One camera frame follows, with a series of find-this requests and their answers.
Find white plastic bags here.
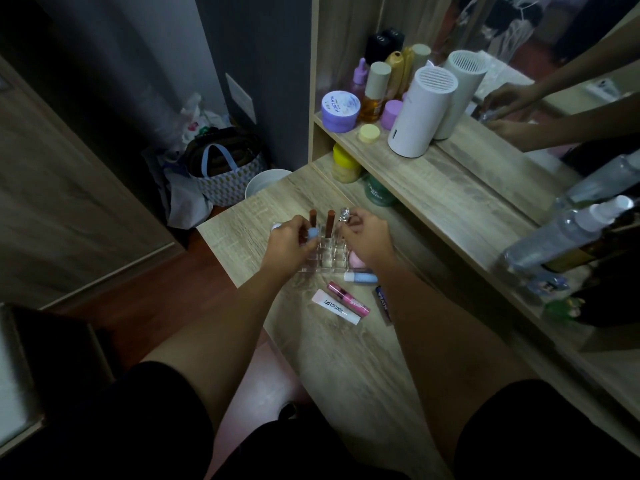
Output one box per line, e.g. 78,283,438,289
142,92,233,230

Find white waste bin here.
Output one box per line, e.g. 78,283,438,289
244,169,293,199

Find small purple jar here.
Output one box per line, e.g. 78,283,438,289
380,100,404,131

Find person's right forearm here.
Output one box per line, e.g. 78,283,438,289
372,262,538,468

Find black bottle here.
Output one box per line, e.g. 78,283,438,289
365,34,392,65

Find person's left hand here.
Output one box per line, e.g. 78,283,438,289
261,215,321,281

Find yellow bottle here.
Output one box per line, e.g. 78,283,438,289
384,51,406,101

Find white cylindrical appliance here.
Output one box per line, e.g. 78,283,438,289
387,66,459,159

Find black chair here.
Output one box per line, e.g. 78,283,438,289
0,303,118,445

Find vanity mirror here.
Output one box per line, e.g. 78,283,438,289
377,0,640,225

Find patterned tote bag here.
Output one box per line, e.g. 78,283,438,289
185,127,268,208

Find wooden wardrobe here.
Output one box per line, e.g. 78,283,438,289
0,55,186,311

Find black shorts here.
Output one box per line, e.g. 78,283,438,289
0,361,640,480

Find pink lip gloss tube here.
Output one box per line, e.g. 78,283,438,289
327,281,371,318

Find wooden vanity shelf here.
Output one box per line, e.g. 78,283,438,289
308,0,640,445

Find orange bottle with beige cap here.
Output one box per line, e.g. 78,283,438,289
359,61,392,123

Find white lip tube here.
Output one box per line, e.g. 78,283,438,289
311,289,362,326

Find person's left forearm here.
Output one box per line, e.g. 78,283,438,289
142,265,301,435

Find person's right hand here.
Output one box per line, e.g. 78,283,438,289
340,208,399,273

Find clear acrylic lipstick organizer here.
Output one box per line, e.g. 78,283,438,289
299,235,351,274

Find green jar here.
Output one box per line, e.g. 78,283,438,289
364,174,400,208

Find clear spray bottle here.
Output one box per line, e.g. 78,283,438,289
501,195,635,272

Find small green item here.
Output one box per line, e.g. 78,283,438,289
545,296,586,323

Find purple dropper bottle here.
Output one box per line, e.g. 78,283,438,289
350,58,369,100

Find white wall outlet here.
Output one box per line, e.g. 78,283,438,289
225,73,258,125

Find purple cream jar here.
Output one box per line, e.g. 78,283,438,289
321,90,362,134

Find dark amber bottle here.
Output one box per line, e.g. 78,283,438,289
542,222,640,274

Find dark blue tube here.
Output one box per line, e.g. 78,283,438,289
375,286,393,325

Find small blue and white packet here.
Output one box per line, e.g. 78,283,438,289
525,274,571,298

